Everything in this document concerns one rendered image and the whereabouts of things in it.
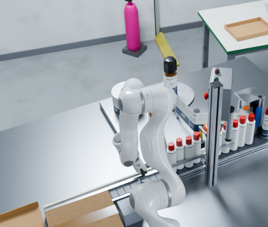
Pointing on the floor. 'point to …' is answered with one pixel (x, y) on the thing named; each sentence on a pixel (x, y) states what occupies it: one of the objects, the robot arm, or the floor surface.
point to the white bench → (212, 13)
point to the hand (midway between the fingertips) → (143, 172)
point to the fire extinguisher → (132, 31)
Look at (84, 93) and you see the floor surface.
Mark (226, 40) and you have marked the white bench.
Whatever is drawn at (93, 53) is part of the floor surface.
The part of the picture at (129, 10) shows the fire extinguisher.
